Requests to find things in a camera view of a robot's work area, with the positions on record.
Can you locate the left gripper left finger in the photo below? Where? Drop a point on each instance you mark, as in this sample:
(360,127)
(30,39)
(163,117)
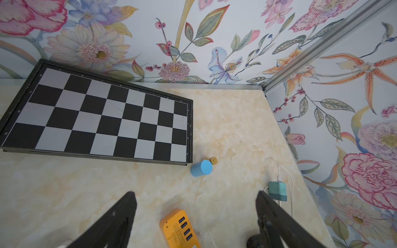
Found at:
(113,229)

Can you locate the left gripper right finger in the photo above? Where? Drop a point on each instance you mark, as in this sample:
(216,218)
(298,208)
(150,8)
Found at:
(277,228)

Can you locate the black electric shaver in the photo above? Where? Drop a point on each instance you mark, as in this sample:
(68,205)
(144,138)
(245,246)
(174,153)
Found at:
(254,241)

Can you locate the teal USB charger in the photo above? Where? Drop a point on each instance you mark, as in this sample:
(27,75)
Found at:
(277,190)

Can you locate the orange power strip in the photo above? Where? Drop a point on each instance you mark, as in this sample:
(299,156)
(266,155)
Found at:
(177,230)

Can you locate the gold chess pawn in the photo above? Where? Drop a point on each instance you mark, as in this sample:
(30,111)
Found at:
(213,160)

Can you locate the blue cylinder block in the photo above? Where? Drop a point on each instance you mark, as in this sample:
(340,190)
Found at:
(202,168)

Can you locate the black white chessboard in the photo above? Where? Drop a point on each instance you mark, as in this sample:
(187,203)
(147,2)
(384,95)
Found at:
(64,111)

